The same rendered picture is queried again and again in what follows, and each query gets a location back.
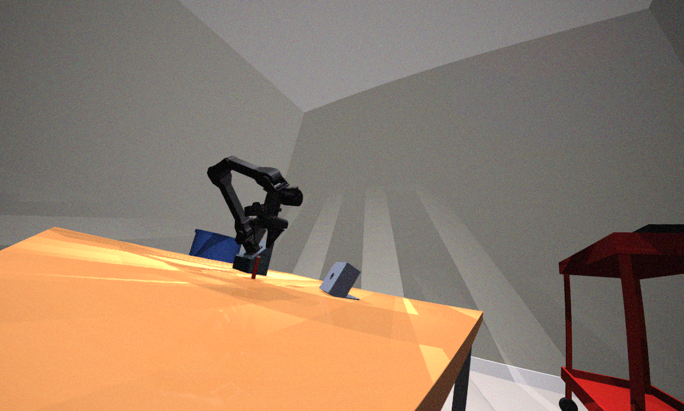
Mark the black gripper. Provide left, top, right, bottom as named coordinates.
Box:
left=249, top=201, right=288, bottom=248

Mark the dark brown peg with red end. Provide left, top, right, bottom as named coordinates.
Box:
left=251, top=254, right=261, bottom=279

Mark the grey sloped panel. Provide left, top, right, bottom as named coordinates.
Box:
left=319, top=262, right=361, bottom=300

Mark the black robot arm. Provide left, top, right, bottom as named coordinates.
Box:
left=207, top=156, right=303, bottom=255

